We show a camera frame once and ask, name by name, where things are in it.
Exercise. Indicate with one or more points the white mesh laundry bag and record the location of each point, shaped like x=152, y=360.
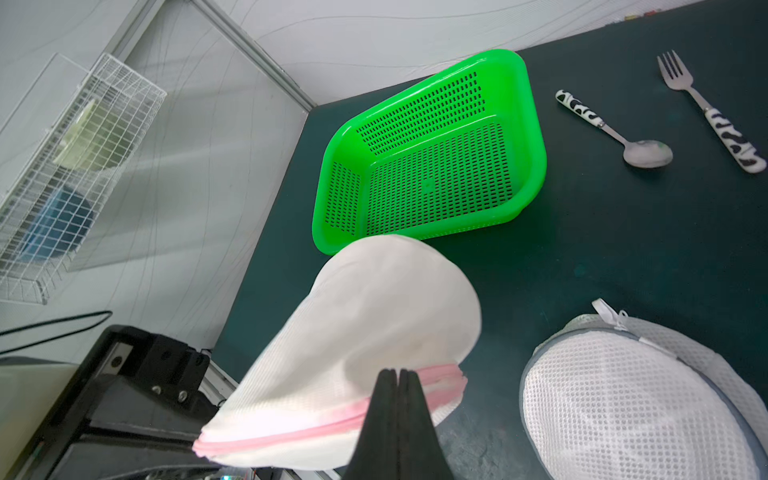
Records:
x=612, y=396

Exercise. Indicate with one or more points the white wire wall basket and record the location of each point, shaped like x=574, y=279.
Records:
x=29, y=136

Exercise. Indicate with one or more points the green plastic basket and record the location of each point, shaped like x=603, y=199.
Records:
x=458, y=151

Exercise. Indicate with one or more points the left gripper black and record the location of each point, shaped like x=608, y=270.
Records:
x=132, y=410

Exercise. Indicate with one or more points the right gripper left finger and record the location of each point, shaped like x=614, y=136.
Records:
x=375, y=455

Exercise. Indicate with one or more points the blue ceramic bowl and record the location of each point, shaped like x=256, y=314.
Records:
x=59, y=228

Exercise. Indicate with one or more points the light green ceramic bowl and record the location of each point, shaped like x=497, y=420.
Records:
x=98, y=139

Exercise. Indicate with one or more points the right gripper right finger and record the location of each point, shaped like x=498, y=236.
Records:
x=419, y=455

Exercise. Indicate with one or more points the round white mesh bag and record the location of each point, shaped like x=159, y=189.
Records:
x=382, y=302

